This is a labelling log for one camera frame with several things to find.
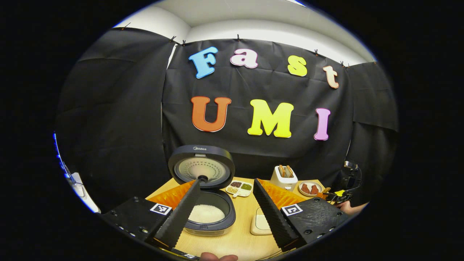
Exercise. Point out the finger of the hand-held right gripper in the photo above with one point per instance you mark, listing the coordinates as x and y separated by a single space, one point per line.
339 196

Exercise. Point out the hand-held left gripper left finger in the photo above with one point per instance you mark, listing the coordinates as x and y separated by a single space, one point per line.
179 214

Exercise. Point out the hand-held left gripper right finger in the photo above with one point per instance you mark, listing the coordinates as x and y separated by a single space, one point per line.
272 214

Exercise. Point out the wooden spoon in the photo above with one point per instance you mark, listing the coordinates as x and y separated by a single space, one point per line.
325 191

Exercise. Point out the clear container of rice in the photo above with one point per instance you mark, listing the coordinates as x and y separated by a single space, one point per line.
260 223

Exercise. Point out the dark grey rice cooker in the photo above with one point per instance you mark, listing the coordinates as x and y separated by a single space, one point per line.
181 156

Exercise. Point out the brown meat piece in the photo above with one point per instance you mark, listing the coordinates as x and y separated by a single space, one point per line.
314 190
305 188

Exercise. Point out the white round plate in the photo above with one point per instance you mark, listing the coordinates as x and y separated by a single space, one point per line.
310 182

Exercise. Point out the white toaster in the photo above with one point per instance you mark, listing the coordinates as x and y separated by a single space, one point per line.
284 183

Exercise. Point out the white divided grain dish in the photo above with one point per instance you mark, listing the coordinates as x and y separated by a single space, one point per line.
239 188

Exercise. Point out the toasted bread slice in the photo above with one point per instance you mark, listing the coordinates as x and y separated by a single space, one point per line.
281 170
289 170

